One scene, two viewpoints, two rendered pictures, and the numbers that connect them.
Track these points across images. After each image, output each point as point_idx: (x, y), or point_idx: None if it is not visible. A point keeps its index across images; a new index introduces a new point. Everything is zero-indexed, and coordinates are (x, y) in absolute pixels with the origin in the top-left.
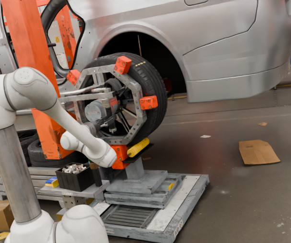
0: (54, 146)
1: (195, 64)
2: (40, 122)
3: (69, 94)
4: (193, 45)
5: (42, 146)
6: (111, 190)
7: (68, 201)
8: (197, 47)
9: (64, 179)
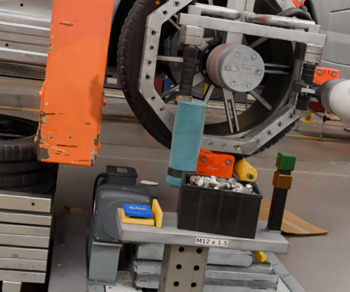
0: (88, 131)
1: (346, 35)
2: (68, 61)
3: (215, 11)
4: None
5: (46, 126)
6: (151, 258)
7: (187, 265)
8: None
9: (210, 207)
